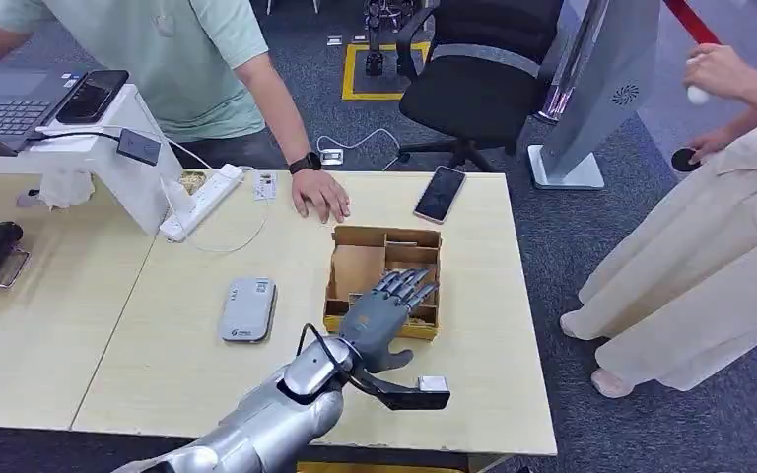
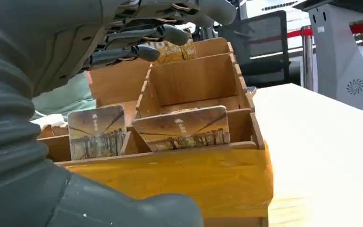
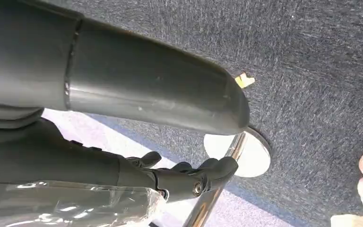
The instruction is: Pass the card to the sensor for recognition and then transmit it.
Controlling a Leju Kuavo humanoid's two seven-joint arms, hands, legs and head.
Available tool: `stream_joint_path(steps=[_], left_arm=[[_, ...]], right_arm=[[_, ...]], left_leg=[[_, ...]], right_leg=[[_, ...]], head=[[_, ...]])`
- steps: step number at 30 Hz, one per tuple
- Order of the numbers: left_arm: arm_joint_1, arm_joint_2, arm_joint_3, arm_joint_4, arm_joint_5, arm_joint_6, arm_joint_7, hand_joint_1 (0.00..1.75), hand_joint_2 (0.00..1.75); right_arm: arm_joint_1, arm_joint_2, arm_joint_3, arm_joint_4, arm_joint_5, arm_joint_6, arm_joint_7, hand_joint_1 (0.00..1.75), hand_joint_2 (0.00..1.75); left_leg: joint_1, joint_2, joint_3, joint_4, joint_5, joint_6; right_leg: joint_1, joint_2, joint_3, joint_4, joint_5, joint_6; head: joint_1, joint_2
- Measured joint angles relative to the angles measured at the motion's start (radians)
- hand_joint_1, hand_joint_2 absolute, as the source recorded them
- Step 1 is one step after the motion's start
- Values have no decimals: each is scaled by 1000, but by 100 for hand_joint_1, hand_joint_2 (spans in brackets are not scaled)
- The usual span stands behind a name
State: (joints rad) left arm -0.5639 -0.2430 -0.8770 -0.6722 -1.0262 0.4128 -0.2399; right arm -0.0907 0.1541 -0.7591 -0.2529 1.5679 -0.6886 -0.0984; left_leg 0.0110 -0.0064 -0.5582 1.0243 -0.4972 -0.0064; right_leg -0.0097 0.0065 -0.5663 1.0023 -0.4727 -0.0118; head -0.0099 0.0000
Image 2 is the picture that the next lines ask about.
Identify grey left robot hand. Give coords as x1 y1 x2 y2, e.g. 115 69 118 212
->
0 0 238 227

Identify yellow printed card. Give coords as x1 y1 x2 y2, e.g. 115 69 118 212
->
150 29 198 65

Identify person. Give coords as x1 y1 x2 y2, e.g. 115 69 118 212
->
30 71 97 130

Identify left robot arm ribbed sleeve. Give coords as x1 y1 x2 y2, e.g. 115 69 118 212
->
0 22 72 227

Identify brown printed card stack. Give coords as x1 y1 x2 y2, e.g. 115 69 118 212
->
132 105 231 153
67 105 128 161

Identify wooden card box yellow tape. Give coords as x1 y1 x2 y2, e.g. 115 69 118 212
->
37 37 275 227

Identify black office chair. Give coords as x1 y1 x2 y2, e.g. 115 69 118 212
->
214 10 292 89

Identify red barrier belt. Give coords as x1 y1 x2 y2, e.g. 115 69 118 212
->
245 28 314 44

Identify white grey kiosk stand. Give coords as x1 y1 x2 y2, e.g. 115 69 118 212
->
293 0 363 118

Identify chrome stanchion post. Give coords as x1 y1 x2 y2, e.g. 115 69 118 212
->
300 26 314 91

